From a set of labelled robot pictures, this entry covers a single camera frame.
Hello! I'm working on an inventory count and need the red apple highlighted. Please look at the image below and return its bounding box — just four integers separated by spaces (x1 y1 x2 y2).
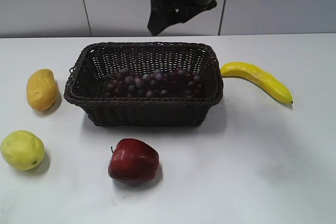
108 138 160 184

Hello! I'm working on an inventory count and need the green-yellow lemon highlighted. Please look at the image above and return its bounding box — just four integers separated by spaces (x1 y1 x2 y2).
1 130 45 170

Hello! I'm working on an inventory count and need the dark brown wicker basket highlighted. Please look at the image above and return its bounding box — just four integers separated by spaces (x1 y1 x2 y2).
64 42 223 127

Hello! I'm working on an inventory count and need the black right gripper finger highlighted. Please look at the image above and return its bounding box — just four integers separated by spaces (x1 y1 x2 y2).
165 0 217 28

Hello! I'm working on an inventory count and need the yellow mango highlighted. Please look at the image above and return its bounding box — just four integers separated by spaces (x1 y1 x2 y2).
26 69 58 111

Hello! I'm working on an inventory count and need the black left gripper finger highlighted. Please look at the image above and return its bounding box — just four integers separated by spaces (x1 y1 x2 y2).
147 0 168 36

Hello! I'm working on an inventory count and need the purple grape bunch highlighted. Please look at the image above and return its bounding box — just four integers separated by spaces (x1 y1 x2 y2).
103 68 202 98

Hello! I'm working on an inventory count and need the yellow banana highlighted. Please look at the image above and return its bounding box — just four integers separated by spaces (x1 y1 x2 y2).
220 62 293 104

